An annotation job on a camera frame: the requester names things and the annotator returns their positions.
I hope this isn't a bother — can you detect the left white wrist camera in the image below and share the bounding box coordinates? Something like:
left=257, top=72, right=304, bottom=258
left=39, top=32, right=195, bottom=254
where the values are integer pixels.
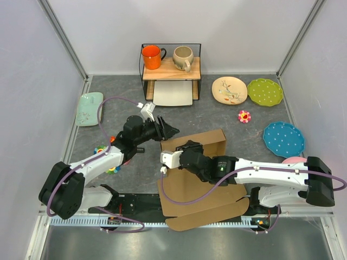
left=137, top=102, right=156, bottom=121

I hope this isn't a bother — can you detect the pink plate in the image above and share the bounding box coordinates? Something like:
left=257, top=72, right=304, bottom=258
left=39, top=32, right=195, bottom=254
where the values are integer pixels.
left=282, top=157, right=307, bottom=164

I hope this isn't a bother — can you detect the black wire wooden shelf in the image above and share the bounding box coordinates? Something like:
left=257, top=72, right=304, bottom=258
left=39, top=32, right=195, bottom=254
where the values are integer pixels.
left=138, top=43, right=202, bottom=101

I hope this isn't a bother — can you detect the blue dotted plate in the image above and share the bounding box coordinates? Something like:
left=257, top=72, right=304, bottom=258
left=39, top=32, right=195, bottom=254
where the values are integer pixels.
left=263, top=121, right=305, bottom=158

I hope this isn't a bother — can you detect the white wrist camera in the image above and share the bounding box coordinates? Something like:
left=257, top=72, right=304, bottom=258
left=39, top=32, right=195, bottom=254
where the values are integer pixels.
left=160, top=151, right=183, bottom=174
left=137, top=102, right=156, bottom=121

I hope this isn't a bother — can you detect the beige ceramic mug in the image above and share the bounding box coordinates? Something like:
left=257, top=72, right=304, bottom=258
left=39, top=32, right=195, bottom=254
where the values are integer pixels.
left=172, top=46, right=194, bottom=73

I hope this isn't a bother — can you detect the grey slotted cable duct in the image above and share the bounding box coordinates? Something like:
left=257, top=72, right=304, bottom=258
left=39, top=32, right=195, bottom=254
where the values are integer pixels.
left=49, top=215, right=269, bottom=228

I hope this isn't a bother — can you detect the green dotted plate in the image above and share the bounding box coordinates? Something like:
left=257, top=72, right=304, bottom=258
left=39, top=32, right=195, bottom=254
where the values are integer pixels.
left=247, top=78, right=284, bottom=107

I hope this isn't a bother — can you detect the mint green divided tray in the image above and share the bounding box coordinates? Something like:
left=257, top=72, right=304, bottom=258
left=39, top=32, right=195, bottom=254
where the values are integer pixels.
left=75, top=92, right=104, bottom=127

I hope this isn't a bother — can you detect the pink flower toy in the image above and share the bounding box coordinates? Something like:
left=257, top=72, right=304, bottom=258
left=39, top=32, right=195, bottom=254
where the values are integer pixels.
left=237, top=110, right=252, bottom=124

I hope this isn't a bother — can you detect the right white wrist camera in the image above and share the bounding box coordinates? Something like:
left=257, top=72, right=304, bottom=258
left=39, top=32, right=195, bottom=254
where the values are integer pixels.
left=160, top=151, right=183, bottom=174

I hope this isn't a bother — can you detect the brown cardboard box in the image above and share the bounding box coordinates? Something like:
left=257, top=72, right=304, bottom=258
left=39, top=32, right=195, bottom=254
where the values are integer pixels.
left=157, top=128, right=249, bottom=233

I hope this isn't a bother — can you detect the pink black highlighter marker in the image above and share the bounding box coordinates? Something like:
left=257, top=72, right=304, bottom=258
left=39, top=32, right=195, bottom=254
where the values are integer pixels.
left=137, top=147, right=145, bottom=153

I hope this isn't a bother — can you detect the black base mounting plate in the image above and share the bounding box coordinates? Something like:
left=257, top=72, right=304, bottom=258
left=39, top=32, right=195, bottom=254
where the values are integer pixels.
left=104, top=193, right=278, bottom=222

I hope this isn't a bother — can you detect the orange enamel mug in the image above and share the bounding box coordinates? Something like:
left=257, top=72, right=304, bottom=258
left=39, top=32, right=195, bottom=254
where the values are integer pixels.
left=142, top=45, right=166, bottom=70

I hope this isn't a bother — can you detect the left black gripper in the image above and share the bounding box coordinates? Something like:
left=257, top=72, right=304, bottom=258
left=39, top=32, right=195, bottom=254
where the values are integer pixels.
left=134, top=115, right=179, bottom=146

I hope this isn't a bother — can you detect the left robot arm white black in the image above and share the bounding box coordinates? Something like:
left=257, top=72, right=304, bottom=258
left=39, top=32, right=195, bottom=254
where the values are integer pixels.
left=38, top=115, right=179, bottom=219

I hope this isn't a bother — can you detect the beige floral plate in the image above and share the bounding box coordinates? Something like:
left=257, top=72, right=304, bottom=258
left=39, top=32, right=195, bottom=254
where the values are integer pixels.
left=211, top=76, right=248, bottom=105

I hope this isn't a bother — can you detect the white square plate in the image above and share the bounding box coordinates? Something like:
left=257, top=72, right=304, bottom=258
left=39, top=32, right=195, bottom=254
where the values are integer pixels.
left=153, top=81, right=193, bottom=107

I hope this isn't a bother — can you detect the rainbow flower toy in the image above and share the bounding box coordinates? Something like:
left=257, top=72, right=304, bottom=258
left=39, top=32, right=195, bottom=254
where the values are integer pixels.
left=106, top=166, right=121, bottom=174
left=93, top=146, right=107, bottom=154

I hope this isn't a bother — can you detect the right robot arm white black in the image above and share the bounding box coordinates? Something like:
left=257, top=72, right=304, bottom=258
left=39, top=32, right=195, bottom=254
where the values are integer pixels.
left=168, top=140, right=335, bottom=213

